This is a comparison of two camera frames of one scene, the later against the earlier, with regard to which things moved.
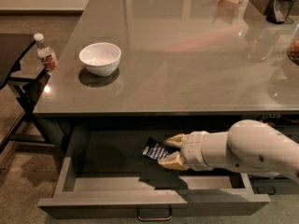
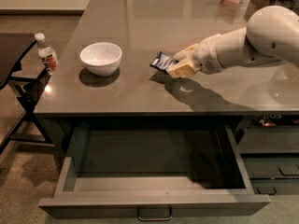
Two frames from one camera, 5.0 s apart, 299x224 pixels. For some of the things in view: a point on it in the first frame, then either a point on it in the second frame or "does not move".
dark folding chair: (28, 90) does not move
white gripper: (193, 150) → (206, 57)
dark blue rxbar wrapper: (156, 149) → (162, 63)
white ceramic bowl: (101, 59) does not move
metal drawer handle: (154, 218) does not move
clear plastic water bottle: (46, 54) does not move
